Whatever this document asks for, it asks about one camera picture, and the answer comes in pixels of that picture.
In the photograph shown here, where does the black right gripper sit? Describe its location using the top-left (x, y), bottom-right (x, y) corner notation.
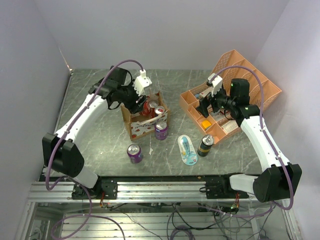
top-left (195, 84), bottom-right (236, 118)

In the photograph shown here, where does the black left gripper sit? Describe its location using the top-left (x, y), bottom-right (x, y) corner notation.
top-left (118, 79), bottom-right (149, 115)

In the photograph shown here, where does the red cola can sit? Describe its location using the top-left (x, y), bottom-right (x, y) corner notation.
top-left (148, 100), bottom-right (159, 119)
top-left (139, 100), bottom-right (151, 118)

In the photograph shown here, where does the watermelon canvas bag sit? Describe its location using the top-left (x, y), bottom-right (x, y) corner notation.
top-left (120, 91), bottom-right (171, 141)

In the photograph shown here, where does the blue Red Bull can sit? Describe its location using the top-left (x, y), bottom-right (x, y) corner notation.
top-left (154, 105), bottom-right (166, 118)

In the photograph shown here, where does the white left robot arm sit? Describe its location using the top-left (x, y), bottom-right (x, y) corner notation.
top-left (42, 65), bottom-right (152, 199)

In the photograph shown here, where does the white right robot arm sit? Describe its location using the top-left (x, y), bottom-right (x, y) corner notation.
top-left (196, 75), bottom-right (302, 203)

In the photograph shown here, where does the red cola can in bag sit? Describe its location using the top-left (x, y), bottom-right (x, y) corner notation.
top-left (148, 100), bottom-right (159, 119)

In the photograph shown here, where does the black yellow beverage can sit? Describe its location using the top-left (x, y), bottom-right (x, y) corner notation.
top-left (197, 134), bottom-right (214, 157)

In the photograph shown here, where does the purple Fanta can by bag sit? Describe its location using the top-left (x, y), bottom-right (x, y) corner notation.
top-left (154, 120), bottom-right (168, 140)

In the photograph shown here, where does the red white box in organizer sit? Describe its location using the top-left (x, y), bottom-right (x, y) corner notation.
top-left (199, 88), bottom-right (212, 98)

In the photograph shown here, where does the yellow block in organizer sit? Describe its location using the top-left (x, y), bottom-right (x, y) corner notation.
top-left (201, 120), bottom-right (212, 131)

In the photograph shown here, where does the orange plastic desk organizer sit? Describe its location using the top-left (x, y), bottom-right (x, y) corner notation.
top-left (179, 49), bottom-right (282, 144)

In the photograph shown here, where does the white card in organizer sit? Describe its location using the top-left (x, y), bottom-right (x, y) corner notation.
top-left (221, 121), bottom-right (238, 134)

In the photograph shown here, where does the blue correction tape package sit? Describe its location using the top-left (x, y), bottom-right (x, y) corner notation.
top-left (177, 135), bottom-right (198, 166)

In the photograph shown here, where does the purple Fanta can front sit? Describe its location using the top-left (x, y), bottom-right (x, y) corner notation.
top-left (126, 143), bottom-right (143, 164)

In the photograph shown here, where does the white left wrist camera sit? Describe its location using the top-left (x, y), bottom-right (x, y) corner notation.
top-left (133, 69), bottom-right (152, 97)

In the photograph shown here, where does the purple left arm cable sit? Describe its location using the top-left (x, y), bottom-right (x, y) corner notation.
top-left (45, 59), bottom-right (146, 240)

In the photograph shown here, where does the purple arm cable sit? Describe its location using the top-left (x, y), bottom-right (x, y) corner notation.
top-left (197, 65), bottom-right (295, 218)
top-left (45, 59), bottom-right (146, 240)

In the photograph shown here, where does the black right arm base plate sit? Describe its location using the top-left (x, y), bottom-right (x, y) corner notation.
top-left (199, 173), bottom-right (237, 199)

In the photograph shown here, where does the aluminium mounting rail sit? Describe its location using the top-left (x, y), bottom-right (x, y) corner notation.
top-left (27, 180), bottom-right (258, 203)

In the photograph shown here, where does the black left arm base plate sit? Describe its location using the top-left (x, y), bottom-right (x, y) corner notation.
top-left (71, 176), bottom-right (118, 200)

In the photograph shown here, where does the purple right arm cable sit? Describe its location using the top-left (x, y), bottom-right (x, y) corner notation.
top-left (197, 65), bottom-right (295, 218)

